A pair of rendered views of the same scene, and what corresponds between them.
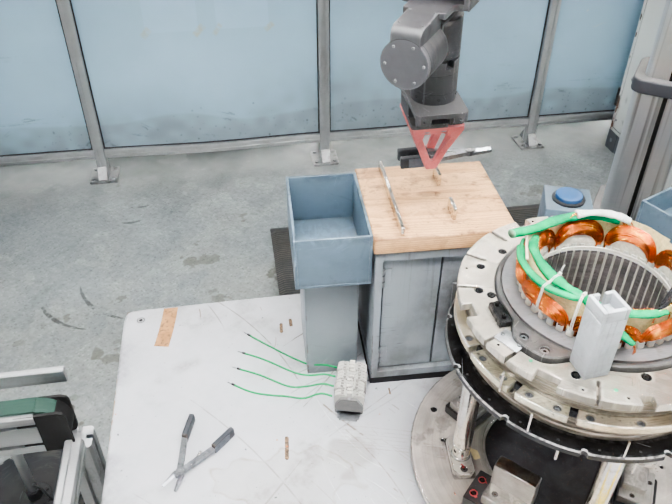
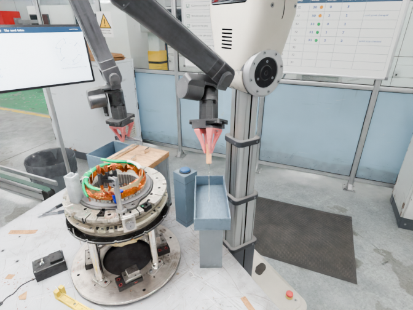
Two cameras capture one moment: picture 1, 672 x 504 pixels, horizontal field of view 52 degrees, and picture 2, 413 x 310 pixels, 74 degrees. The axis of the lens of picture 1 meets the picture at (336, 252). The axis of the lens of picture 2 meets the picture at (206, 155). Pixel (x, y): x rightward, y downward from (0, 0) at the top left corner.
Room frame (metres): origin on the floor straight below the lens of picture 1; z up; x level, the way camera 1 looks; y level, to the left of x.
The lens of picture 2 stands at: (0.11, -0.94, 1.58)
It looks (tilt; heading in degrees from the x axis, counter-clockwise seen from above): 26 degrees down; 32
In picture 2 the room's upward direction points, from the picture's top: straight up
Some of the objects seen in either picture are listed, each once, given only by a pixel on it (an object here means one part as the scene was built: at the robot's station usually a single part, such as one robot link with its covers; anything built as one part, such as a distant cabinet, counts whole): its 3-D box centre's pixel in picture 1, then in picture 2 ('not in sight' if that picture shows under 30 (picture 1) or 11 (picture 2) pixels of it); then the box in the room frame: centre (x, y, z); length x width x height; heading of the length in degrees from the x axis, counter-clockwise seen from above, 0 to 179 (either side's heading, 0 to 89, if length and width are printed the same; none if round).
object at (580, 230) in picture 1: (579, 234); (131, 169); (0.66, -0.29, 1.12); 0.06 x 0.02 x 0.04; 101
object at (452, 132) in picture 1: (430, 132); (122, 130); (0.79, -0.12, 1.19); 0.07 x 0.07 x 0.09; 8
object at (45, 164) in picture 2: not in sight; (55, 174); (1.15, 1.26, 0.39); 0.39 x 0.39 x 0.35
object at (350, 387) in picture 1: (350, 386); not in sight; (0.71, -0.02, 0.80); 0.10 x 0.05 x 0.04; 173
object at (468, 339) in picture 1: (467, 319); not in sight; (0.59, -0.16, 1.05); 0.09 x 0.04 x 0.01; 11
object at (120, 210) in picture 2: not in sight; (118, 194); (0.51, -0.41, 1.15); 0.03 x 0.02 x 0.12; 93
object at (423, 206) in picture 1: (431, 204); (137, 158); (0.84, -0.14, 1.05); 0.20 x 0.19 x 0.02; 97
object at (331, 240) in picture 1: (327, 280); (114, 176); (0.82, 0.01, 0.92); 0.17 x 0.11 x 0.28; 7
